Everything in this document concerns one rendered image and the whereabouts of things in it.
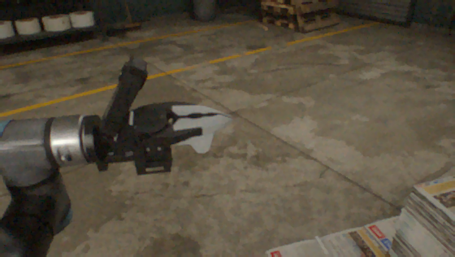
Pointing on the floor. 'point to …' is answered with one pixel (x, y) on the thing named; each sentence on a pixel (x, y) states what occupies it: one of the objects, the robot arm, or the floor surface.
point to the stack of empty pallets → (280, 12)
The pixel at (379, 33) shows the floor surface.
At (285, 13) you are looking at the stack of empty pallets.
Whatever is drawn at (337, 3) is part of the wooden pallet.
